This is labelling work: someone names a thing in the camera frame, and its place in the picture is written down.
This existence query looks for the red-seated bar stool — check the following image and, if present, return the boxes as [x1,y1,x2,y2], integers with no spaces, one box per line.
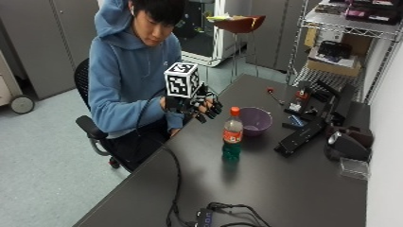
[208,14,269,83]

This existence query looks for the long black rail block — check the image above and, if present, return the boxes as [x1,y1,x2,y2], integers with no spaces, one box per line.
[273,120,328,158]

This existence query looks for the clear plastic box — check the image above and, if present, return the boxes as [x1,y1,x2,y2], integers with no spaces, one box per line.
[338,156,372,182]

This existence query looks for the black hub box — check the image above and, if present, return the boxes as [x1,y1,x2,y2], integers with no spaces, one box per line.
[195,207,217,227]

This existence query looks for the yellow item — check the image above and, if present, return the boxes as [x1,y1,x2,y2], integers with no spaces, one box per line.
[207,13,237,24]

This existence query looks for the beige wheeled cart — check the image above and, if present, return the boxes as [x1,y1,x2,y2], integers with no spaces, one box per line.
[0,49,36,115]

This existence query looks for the small blue and black item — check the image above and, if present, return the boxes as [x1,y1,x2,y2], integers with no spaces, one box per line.
[281,113,310,131]

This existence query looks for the black glove cable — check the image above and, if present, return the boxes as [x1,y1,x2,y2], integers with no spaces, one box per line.
[135,94,187,227]

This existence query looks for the black angled stand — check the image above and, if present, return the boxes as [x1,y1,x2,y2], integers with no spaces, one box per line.
[312,79,357,128]

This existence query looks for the black rounded speaker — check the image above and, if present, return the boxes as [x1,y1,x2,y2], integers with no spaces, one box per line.
[322,131,373,163]

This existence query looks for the black device with red part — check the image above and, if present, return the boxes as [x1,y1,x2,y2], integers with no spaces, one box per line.
[284,81,316,116]

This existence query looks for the tall cardboard box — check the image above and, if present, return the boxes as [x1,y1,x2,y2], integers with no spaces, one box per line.
[341,31,376,59]

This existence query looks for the black bag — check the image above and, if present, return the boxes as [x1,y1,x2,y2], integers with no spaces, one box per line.
[317,40,354,61]

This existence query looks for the black looped cable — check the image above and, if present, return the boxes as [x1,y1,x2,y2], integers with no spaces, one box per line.
[207,201,273,227]

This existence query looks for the grey tall locker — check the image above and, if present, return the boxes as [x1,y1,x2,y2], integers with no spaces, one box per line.
[245,0,313,74]

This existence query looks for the white glass-door cabinet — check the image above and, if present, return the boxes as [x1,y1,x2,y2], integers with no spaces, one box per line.
[173,0,255,68]

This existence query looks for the flat cardboard box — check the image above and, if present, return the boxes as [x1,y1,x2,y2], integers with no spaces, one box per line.
[305,46,364,78]

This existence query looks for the red-capped bottle with green liquid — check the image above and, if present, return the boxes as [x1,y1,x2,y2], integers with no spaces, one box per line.
[221,106,247,164]

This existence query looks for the person in blue hoodie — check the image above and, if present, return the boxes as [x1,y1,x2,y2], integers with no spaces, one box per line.
[87,0,220,173]

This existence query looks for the red-tipped small tool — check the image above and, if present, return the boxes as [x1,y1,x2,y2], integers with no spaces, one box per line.
[267,87,286,106]

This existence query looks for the black office chair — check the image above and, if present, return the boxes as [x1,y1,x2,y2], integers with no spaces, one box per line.
[74,58,136,173]

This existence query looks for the white cube with black markers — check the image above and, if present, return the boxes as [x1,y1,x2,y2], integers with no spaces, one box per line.
[163,61,203,99]

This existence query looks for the dark brown rounded object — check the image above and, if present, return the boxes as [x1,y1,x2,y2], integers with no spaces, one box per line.
[332,124,376,148]

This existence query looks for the dark items with pink labels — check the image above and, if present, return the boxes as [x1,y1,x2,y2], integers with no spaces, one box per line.
[314,0,403,26]

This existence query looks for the grey metal cabinet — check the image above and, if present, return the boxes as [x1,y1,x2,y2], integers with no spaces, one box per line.
[0,0,104,100]

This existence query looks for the metal wire shelf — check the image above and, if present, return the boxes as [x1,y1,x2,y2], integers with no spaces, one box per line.
[286,0,403,106]

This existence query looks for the purple plastic bowl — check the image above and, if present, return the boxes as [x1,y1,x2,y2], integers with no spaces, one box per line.
[237,106,275,138]

